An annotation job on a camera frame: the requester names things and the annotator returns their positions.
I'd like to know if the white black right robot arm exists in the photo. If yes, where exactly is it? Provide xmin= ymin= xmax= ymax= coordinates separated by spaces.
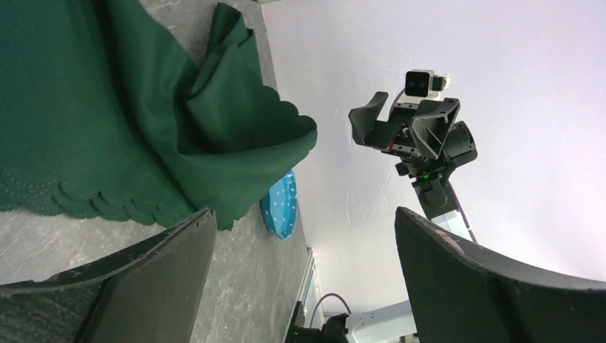
xmin=284 ymin=91 xmax=477 ymax=342

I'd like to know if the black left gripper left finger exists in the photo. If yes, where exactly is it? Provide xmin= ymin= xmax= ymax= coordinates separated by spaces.
xmin=1 ymin=209 xmax=217 ymax=342

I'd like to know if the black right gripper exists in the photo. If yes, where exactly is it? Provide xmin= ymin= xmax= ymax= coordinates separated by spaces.
xmin=348 ymin=91 xmax=478 ymax=178

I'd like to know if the blue polka dot plate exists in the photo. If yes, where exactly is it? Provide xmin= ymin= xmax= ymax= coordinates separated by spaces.
xmin=259 ymin=169 xmax=298 ymax=240

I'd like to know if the dark green cloth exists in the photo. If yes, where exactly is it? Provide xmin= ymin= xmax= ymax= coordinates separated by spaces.
xmin=1 ymin=1 xmax=317 ymax=230

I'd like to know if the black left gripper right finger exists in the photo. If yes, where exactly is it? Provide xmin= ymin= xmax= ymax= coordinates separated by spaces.
xmin=394 ymin=207 xmax=605 ymax=342

